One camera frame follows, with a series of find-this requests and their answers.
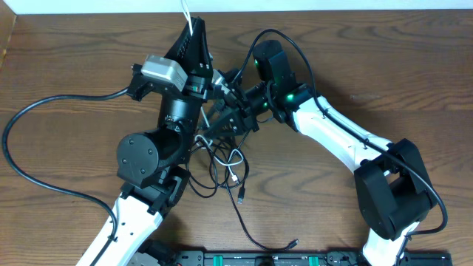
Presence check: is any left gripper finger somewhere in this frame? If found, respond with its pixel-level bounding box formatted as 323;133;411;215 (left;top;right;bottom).
164;17;205;76
201;20;213;79

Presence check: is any white usb cable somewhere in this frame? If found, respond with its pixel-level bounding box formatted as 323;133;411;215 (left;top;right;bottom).
180;0;246;185

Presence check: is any black usb cable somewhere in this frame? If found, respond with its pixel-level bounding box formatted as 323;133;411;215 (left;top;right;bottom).
186;129;300;252
206;136;251;205

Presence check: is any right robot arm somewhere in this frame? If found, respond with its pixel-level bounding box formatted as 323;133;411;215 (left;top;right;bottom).
205;40;443;265

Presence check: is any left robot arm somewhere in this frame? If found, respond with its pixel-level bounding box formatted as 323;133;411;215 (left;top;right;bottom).
78;17;216;265

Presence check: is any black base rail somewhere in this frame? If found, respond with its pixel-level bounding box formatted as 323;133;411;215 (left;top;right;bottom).
127;239;454;266

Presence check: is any left camera black cable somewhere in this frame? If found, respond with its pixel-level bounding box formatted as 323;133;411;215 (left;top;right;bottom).
1;86;132;266

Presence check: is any camera black cable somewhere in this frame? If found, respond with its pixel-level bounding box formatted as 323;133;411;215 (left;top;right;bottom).
1;86;132;266
231;28;449;266

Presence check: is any right camera black cable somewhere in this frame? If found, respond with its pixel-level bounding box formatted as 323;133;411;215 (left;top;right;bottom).
231;28;449;266

